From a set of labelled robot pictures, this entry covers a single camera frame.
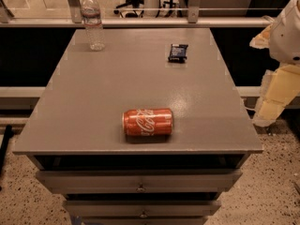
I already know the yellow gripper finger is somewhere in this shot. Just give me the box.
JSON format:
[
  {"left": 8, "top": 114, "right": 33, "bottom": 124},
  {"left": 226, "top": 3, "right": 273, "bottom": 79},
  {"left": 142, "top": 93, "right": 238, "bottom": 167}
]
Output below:
[
  {"left": 252, "top": 64, "right": 300, "bottom": 128},
  {"left": 249, "top": 25, "right": 272, "bottom": 49}
]

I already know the red coke can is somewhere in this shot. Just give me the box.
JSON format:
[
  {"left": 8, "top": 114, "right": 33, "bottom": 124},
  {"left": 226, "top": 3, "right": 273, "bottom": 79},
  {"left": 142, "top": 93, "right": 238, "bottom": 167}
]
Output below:
[{"left": 122, "top": 108, "right": 173, "bottom": 136}]

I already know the blue rxbar blueberry bar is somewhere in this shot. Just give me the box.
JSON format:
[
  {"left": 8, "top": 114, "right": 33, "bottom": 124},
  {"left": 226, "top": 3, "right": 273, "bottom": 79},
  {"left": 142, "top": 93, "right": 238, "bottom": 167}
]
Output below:
[{"left": 168, "top": 44, "right": 188, "bottom": 63}]

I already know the black office chair base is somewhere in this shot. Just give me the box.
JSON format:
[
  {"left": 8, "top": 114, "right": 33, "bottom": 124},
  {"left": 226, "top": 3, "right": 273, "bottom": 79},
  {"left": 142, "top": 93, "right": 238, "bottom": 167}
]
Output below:
[{"left": 113, "top": 0, "right": 144, "bottom": 18}]

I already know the grey drawer cabinet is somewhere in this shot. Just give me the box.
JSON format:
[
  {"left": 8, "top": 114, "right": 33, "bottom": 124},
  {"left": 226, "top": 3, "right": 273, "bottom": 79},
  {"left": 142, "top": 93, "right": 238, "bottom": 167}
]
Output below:
[{"left": 14, "top": 28, "right": 263, "bottom": 225}]

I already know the upper grey drawer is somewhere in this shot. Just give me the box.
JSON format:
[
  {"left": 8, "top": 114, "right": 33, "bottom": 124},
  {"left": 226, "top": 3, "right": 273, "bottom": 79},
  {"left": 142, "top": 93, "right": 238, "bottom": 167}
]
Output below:
[{"left": 36, "top": 170, "right": 242, "bottom": 194}]

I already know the grey drawer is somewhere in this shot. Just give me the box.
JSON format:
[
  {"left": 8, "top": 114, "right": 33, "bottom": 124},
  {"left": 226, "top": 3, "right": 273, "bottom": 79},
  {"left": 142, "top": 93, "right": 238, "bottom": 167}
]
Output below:
[
  {"left": 36, "top": 170, "right": 242, "bottom": 194},
  {"left": 64, "top": 201, "right": 220, "bottom": 218}
]

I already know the clear plastic water bottle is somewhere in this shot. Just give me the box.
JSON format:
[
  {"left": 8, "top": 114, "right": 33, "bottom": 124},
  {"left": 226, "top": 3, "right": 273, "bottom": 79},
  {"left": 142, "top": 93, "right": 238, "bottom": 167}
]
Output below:
[{"left": 82, "top": 0, "right": 105, "bottom": 51}]

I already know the lower grey drawer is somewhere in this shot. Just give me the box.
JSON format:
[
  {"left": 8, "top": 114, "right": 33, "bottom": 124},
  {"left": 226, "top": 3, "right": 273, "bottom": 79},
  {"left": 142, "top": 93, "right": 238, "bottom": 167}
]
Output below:
[{"left": 64, "top": 201, "right": 220, "bottom": 218}]

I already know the black pole at left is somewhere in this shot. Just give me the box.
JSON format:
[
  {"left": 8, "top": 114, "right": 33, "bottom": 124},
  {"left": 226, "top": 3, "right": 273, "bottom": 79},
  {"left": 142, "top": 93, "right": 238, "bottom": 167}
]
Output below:
[{"left": 0, "top": 125, "right": 14, "bottom": 174}]

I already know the metal railing frame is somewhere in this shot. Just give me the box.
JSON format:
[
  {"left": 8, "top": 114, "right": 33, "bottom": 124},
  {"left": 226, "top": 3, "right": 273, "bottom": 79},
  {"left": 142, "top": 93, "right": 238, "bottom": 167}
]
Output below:
[{"left": 0, "top": 0, "right": 275, "bottom": 28}]

